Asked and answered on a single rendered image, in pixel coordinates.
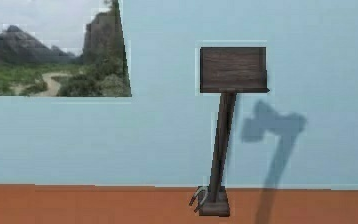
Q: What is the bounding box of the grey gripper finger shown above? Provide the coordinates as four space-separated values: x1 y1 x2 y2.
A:
188 186 207 207
193 190 210 214

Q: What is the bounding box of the dark brown wooden floor lamp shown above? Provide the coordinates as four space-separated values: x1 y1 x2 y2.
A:
198 46 271 218

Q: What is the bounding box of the window with mountain landscape view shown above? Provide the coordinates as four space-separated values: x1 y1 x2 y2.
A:
0 0 133 98

